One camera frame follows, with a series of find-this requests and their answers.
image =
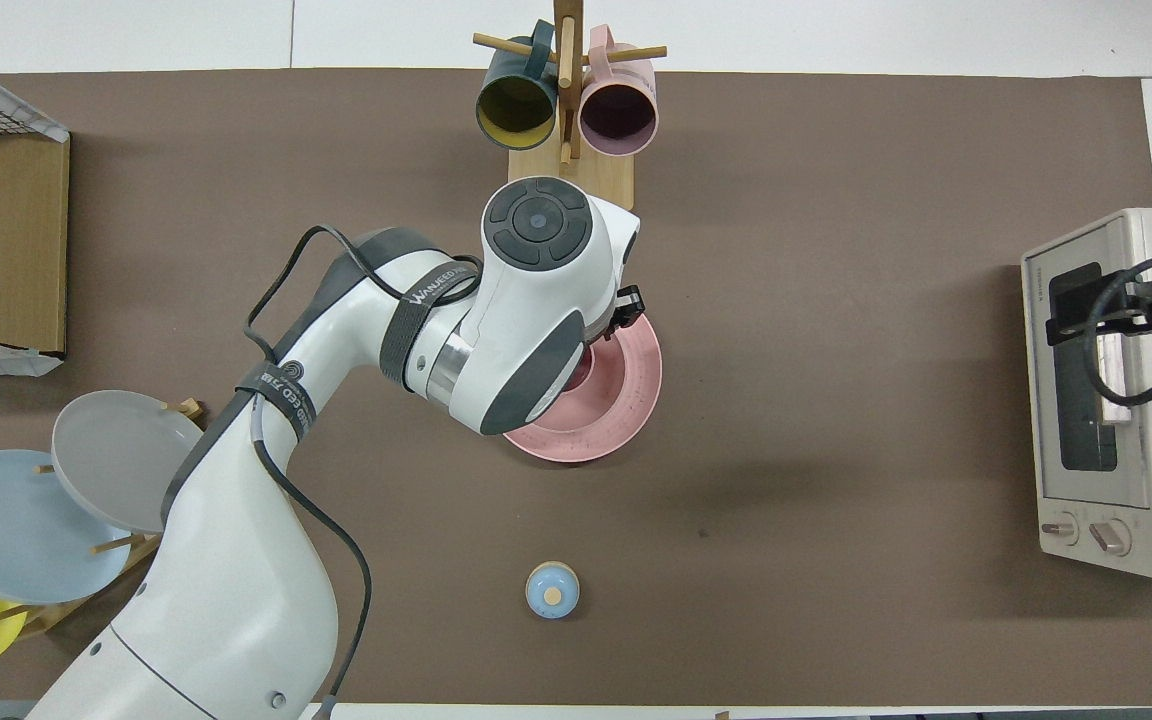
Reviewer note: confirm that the dark blue mug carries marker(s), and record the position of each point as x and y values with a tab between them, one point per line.
516	105

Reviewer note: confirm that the brown table mat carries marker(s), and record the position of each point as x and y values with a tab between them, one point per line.
836	400

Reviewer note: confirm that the pink plate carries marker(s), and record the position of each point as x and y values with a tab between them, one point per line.
626	400

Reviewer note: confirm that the pink mug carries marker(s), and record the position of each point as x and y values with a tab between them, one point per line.
619	110

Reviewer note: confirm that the small blue call bell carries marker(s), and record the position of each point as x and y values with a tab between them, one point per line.
552	590

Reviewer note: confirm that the light blue plate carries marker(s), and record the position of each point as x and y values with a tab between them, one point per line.
16	530

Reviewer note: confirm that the grey plate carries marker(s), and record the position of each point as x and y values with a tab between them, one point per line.
116	455

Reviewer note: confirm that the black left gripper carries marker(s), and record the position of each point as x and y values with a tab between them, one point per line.
629	305

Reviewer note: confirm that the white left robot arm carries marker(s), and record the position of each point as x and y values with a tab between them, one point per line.
236	560

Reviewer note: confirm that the wooden mug tree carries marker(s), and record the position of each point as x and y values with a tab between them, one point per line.
591	178

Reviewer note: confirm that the white toaster oven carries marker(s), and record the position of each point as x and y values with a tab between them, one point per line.
1126	520

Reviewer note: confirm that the wooden shelf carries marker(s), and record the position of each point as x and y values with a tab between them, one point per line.
11	240

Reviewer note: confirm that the pink bowl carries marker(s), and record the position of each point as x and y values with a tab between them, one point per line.
584	372

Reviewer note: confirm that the wooden plate rack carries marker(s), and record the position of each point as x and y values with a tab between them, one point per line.
121	545

